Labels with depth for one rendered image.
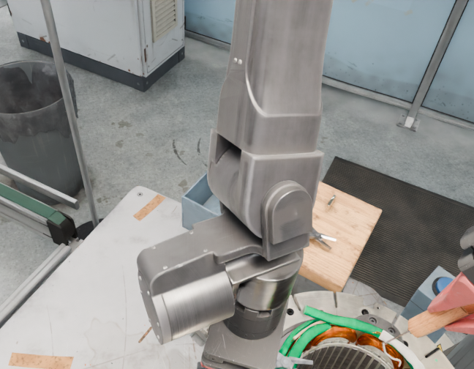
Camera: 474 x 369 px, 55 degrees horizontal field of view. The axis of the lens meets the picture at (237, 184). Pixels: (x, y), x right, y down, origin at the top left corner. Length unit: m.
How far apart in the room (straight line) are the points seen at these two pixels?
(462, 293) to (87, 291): 0.82
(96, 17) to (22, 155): 1.09
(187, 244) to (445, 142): 2.67
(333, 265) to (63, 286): 0.59
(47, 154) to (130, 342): 1.22
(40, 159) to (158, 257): 1.74
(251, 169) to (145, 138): 2.28
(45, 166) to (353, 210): 1.52
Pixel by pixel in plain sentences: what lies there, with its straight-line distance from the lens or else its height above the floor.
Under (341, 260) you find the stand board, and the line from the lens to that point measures 0.75.
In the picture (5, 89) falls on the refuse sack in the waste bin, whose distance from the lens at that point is 2.22.
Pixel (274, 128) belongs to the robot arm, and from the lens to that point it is 0.29.
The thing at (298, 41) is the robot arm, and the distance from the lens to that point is 0.30.
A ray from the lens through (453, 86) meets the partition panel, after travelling 2.83.
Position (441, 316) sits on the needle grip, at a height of 1.34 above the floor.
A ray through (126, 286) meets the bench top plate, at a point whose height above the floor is 0.78.
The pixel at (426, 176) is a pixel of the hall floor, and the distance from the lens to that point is 2.66.
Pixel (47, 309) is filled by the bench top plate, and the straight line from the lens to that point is 1.04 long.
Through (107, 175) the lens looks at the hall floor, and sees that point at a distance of 2.37.
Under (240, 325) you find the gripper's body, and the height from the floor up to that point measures 1.28.
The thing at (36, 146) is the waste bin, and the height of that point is 0.39.
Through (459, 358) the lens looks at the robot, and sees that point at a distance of 1.15.
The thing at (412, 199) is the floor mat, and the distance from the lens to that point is 2.48.
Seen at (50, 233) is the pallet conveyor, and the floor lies 0.71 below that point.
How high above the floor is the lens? 1.66
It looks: 46 degrees down
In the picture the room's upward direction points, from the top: 6 degrees clockwise
